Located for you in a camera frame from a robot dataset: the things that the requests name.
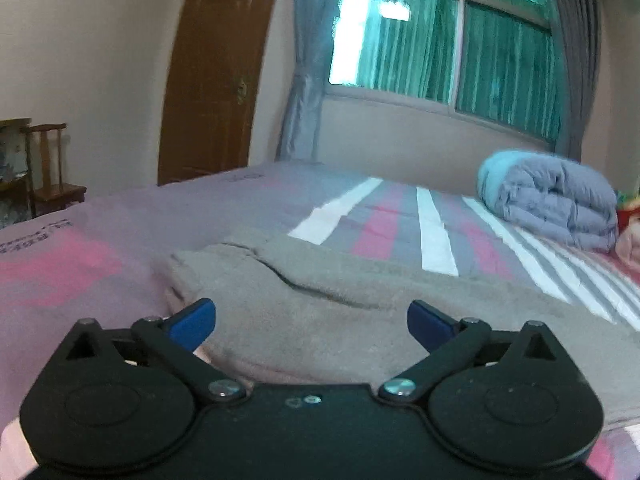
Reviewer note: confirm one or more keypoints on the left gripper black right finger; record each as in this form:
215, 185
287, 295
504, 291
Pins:
500, 399

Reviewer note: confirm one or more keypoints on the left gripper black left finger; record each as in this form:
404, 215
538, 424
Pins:
122, 398

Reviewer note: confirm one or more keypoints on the grey pants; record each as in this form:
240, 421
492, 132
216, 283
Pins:
296, 313

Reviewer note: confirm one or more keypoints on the striped pink grey bedsheet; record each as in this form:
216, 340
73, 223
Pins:
99, 259

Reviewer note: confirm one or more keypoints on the folded pink blanket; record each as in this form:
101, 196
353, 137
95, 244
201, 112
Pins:
627, 247

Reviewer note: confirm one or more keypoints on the folded blue grey duvet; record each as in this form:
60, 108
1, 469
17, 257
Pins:
550, 196

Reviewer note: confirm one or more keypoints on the colourful folded cloth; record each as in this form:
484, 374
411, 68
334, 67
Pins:
627, 209

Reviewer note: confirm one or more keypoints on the brown wooden chair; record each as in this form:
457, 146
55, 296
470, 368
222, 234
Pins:
47, 189

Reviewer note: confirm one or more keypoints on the brown wooden door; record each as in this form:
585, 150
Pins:
211, 88

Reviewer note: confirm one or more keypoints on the window with green glass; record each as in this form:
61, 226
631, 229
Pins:
494, 60

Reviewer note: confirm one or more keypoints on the right grey blue curtain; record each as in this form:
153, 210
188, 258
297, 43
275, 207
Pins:
576, 31

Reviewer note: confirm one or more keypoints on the grey blue curtain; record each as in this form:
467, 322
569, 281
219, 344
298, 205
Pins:
576, 31
313, 39

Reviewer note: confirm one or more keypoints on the left grey blue curtain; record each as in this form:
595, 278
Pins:
313, 39

